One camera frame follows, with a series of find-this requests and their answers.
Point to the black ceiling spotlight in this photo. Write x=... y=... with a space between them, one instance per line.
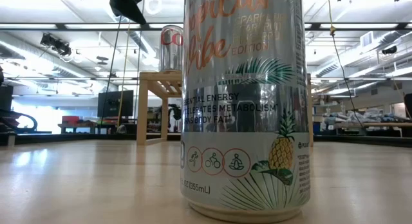
x=54 y=43

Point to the Diet Coke can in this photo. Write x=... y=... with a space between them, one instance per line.
x=170 y=53

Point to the low bench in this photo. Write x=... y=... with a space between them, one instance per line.
x=87 y=125

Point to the red box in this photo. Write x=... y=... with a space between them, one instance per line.
x=70 y=119

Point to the wooden slatted crate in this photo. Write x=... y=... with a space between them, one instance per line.
x=142 y=114

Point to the black office chair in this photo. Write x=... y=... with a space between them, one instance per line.
x=9 y=116

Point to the pile of bags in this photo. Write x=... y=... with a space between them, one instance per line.
x=363 y=116

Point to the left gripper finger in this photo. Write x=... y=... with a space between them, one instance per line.
x=125 y=10

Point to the black aluminium table frame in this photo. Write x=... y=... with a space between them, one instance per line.
x=360 y=139

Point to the wooden work table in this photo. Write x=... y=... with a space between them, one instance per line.
x=386 y=124

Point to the Celsius Tropical Vibe can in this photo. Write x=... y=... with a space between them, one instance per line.
x=244 y=121

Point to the black ceiling fixture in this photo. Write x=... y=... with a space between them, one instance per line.
x=389 y=50

